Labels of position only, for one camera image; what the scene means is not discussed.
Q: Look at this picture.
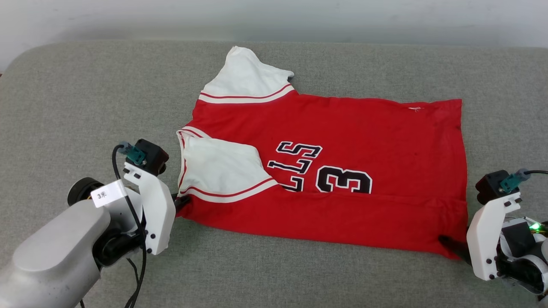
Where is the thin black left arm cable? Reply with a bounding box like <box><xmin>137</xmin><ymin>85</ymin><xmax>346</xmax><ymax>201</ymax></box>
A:
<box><xmin>127</xmin><ymin>258</ymin><xmax>140</xmax><ymax>296</ymax></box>

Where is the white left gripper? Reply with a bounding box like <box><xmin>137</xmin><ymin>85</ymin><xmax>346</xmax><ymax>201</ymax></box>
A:
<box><xmin>67</xmin><ymin>162</ymin><xmax>191</xmax><ymax>268</ymax></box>

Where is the red and white basketball jersey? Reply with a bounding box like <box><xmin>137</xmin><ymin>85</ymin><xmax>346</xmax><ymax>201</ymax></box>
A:
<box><xmin>176</xmin><ymin>46</ymin><xmax>468</xmax><ymax>260</ymax></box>

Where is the white paper label tag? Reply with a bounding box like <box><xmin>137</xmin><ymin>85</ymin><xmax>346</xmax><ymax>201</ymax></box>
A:
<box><xmin>91</xmin><ymin>180</ymin><xmax>128</xmax><ymax>209</ymax></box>

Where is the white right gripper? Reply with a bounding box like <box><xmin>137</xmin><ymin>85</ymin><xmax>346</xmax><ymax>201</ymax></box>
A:
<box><xmin>438</xmin><ymin>192</ymin><xmax>548</xmax><ymax>296</ymax></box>

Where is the grey fabric sofa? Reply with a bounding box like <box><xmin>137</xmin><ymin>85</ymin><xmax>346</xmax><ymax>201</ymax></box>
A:
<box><xmin>0</xmin><ymin>41</ymin><xmax>548</xmax><ymax>308</ymax></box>

